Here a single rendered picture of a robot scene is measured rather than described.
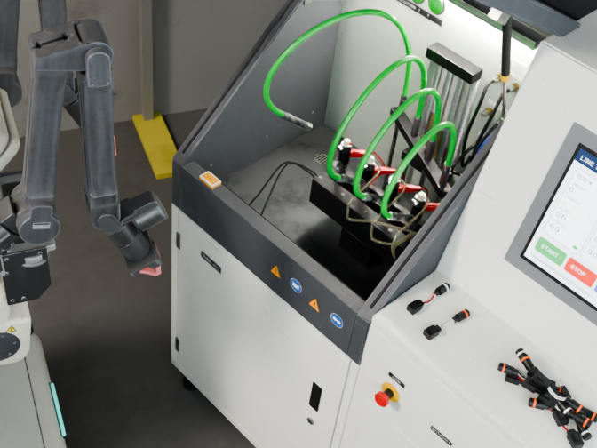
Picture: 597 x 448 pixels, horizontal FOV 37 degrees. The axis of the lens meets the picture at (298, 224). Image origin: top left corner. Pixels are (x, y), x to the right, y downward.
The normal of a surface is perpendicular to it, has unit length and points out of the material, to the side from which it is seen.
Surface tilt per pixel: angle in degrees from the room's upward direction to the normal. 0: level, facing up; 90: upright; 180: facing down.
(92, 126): 90
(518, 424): 0
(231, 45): 90
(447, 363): 0
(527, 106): 76
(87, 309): 0
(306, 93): 90
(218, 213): 90
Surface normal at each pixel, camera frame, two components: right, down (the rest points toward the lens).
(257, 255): -0.72, 0.43
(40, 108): 0.31, 0.68
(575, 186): -0.67, 0.26
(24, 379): 0.10, -0.70
